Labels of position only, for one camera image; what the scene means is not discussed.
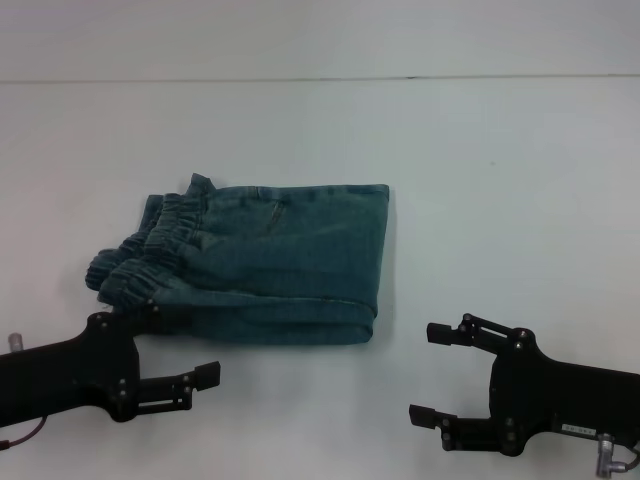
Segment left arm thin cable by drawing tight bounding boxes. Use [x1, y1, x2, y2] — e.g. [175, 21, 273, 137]
[0, 417, 49, 449]

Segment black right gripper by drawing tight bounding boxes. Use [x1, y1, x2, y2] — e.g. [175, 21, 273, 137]
[409, 313, 640, 457]

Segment right gripper metal plug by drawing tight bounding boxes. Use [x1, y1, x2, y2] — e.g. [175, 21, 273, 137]
[594, 432, 620, 476]

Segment blue denim shorts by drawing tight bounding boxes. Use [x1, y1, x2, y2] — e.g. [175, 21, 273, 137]
[85, 172, 391, 347]

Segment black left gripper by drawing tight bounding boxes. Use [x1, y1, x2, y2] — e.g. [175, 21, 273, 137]
[0, 298, 222, 429]

